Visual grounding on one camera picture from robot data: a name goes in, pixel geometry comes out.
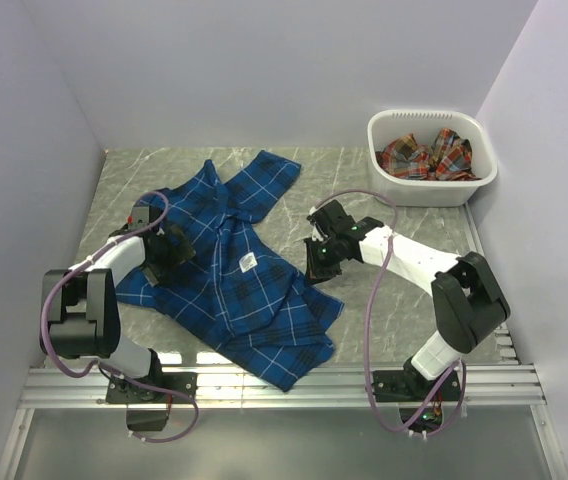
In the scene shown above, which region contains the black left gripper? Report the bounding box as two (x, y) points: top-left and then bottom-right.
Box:
(138, 225), (196, 287)

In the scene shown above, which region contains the blue plaid long sleeve shirt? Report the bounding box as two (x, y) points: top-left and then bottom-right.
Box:
(116, 151), (343, 392)

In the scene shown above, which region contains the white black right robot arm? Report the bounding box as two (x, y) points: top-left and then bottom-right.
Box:
(304, 199), (511, 400)

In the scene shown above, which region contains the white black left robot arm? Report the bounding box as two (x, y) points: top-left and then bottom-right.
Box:
(40, 224), (195, 402)

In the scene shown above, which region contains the red plaid shirt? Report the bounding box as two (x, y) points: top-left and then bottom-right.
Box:
(375, 128), (478, 182)

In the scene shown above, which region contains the white plastic laundry basket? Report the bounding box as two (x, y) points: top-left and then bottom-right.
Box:
(367, 109), (498, 207)

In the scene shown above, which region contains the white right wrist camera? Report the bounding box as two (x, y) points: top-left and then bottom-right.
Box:
(307, 206), (327, 241)

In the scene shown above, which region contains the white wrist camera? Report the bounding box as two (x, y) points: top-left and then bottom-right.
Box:
(307, 206), (327, 241)
(125, 204), (164, 234)

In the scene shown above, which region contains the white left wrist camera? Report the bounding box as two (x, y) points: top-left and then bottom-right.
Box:
(125, 204), (164, 234)

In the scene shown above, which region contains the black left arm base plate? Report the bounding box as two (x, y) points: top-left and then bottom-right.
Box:
(105, 372), (198, 405)

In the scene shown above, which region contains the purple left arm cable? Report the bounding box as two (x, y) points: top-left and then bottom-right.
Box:
(42, 191), (200, 444)

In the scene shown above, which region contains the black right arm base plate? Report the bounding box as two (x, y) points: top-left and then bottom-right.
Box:
(372, 370), (462, 403)

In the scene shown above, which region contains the aluminium mounting rail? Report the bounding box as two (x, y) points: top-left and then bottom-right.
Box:
(17, 364), (548, 410)

